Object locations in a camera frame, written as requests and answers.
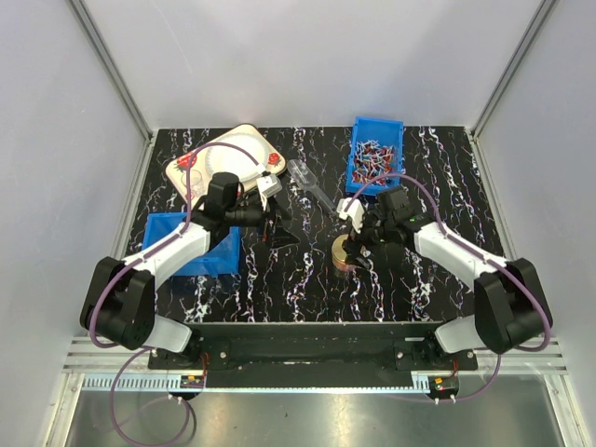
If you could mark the blue bin of wrapped candies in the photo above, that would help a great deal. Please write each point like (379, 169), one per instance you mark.
(376, 149)

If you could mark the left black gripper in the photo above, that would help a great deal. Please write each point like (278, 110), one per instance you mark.
(281, 237)

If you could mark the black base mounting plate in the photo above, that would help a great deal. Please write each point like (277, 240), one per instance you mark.
(334, 349)

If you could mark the clear plastic scoop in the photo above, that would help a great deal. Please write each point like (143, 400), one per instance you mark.
(308, 181)

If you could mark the blue bin of star candies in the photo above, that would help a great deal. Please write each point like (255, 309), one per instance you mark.
(221, 260)

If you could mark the white slotted cable duct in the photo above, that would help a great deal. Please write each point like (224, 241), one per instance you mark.
(400, 382)

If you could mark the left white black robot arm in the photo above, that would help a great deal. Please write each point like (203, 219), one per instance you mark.
(119, 309)

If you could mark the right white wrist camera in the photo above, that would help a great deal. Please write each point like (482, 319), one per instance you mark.
(351, 209)

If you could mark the white paper plate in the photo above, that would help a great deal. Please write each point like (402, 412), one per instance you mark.
(221, 158)

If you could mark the clear glass jar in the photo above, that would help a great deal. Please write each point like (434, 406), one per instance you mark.
(341, 268)

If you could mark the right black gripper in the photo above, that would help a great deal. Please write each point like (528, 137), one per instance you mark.
(354, 244)

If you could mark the white round jar lid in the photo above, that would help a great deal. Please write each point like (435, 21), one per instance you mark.
(338, 251)

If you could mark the small clear glass cup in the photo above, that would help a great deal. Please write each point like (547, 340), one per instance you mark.
(194, 183)

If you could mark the aluminium frame rail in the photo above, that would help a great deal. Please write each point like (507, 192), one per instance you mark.
(83, 356)

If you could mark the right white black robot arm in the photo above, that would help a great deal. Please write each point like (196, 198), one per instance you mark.
(510, 306)

